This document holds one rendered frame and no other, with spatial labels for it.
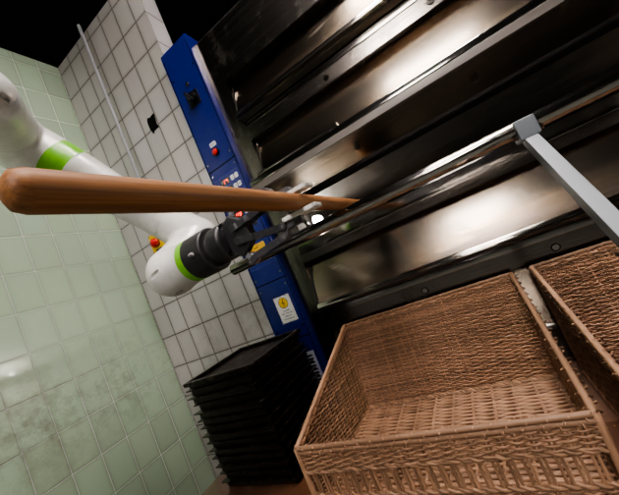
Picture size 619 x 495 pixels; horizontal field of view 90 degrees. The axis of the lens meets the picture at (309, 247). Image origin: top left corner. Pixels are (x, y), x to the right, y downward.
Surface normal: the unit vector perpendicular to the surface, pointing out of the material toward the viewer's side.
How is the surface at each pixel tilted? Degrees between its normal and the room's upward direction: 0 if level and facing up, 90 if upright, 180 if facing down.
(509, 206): 70
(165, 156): 90
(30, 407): 90
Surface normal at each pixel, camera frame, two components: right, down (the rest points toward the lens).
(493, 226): -0.53, -0.21
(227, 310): -0.42, 0.11
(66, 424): 0.82, -0.38
